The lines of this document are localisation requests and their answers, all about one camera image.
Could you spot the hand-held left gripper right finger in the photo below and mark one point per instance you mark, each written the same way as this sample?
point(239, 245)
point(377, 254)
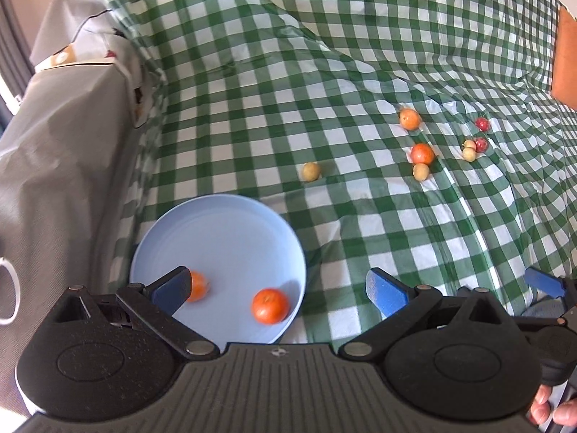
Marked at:
point(383, 291)

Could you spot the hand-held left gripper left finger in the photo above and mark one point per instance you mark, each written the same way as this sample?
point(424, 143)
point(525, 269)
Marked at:
point(173, 289)

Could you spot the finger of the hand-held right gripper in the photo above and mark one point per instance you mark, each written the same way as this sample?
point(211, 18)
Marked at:
point(543, 280)

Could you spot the orange tangerine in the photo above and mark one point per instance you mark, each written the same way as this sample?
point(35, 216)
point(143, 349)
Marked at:
point(410, 119)
point(200, 285)
point(270, 306)
point(422, 154)

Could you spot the light blue plate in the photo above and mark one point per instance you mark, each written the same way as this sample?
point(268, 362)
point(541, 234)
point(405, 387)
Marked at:
point(216, 234)

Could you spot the small yellow-brown fruit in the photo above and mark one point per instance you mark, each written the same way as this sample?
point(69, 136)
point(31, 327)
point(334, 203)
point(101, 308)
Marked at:
point(469, 143)
point(311, 172)
point(469, 154)
point(421, 172)

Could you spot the small red fruit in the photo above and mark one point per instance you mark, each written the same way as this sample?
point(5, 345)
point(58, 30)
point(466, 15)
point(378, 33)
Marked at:
point(482, 124)
point(482, 145)

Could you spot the person's right hand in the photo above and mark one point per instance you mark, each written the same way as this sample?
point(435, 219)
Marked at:
point(543, 408)

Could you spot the green checkered tablecloth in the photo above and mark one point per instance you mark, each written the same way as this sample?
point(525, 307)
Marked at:
point(315, 76)

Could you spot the printed white cloth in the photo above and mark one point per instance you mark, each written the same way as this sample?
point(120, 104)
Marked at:
point(85, 18)

